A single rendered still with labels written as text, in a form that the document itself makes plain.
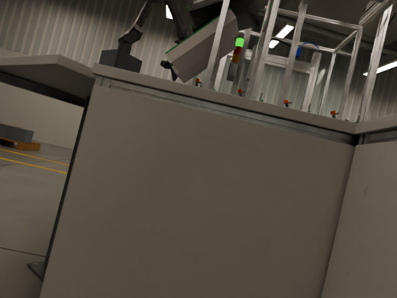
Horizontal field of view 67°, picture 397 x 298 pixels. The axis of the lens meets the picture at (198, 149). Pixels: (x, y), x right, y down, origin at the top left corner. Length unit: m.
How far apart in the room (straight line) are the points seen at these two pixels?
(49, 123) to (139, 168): 9.48
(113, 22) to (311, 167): 9.92
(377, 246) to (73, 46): 10.19
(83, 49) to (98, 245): 9.69
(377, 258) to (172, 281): 0.49
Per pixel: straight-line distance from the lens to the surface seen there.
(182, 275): 0.86
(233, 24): 1.18
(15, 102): 10.73
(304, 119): 0.84
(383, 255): 0.68
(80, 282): 0.94
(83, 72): 0.97
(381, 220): 0.70
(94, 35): 10.46
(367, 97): 2.46
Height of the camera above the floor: 0.67
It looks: 2 degrees up
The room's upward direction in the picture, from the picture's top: 14 degrees clockwise
